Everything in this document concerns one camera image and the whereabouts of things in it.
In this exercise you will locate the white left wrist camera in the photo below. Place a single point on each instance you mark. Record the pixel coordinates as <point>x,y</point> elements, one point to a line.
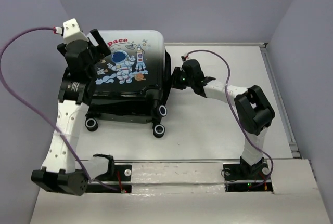
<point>72,32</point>

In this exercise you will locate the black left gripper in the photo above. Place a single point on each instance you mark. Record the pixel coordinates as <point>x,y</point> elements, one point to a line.
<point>104,50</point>

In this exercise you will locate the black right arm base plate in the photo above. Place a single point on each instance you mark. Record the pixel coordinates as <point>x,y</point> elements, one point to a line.
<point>247,181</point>

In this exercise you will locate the black hard-shell suitcase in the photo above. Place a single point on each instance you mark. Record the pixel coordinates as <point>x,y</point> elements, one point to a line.
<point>132,82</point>

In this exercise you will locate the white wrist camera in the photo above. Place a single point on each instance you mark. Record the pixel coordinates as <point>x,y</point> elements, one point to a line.
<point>185,58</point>
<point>72,32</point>

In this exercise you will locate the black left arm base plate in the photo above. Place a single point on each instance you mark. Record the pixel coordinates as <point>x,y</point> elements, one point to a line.
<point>118,182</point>

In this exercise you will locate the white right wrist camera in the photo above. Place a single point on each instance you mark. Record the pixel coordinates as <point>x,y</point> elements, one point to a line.
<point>185,58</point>

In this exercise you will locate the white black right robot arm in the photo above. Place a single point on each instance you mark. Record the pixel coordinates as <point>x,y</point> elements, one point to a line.
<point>250,108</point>

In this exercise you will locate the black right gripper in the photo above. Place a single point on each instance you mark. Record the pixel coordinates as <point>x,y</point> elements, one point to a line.
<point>175,78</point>

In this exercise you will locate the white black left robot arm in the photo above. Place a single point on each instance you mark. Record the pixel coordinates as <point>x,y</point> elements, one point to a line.
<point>62,171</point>

